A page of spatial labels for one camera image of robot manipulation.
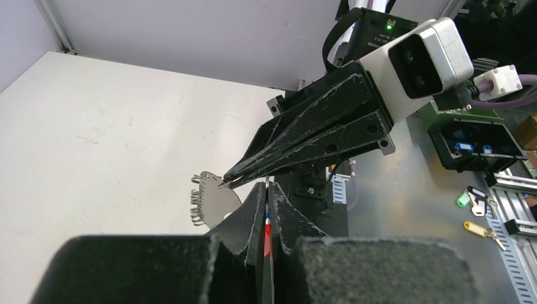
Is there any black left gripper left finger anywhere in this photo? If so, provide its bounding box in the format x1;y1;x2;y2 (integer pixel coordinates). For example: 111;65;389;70
31;182;267;303

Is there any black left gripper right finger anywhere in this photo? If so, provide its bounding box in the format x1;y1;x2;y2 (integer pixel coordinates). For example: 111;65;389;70
268;183;479;303

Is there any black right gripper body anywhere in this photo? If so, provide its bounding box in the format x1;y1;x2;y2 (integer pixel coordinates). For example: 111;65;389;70
267;63;395;144

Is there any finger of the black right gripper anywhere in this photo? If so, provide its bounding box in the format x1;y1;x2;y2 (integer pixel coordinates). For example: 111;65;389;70
223;74;374;187
228;111;393;189

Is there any metal key holder red handle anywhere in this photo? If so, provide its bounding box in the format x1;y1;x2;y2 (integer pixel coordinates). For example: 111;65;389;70
190;171;242;229

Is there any silver key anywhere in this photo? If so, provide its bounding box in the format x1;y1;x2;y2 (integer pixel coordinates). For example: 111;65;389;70
265;175;270;221

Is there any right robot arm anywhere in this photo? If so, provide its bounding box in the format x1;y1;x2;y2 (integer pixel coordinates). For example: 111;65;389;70
221;8;417;189

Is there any green plastic bin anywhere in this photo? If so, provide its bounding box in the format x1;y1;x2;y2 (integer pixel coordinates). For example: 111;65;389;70
417;101;505;129

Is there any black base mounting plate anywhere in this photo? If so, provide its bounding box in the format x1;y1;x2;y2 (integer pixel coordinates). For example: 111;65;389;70
274;168;349;237

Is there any black plastic bin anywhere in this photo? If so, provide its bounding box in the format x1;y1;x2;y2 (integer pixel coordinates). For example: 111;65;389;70
428;118;527;174

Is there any green key tag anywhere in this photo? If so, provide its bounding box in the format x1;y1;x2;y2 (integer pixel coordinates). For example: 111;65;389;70
455;191;472;208

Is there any yellow key tag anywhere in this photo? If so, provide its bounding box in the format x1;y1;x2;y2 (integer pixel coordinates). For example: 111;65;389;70
464;221;488;238

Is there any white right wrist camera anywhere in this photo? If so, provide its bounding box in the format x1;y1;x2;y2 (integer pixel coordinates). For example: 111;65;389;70
359;17;474;124

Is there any right white cable duct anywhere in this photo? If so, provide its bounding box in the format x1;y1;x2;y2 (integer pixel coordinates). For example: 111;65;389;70
331;174;351;205

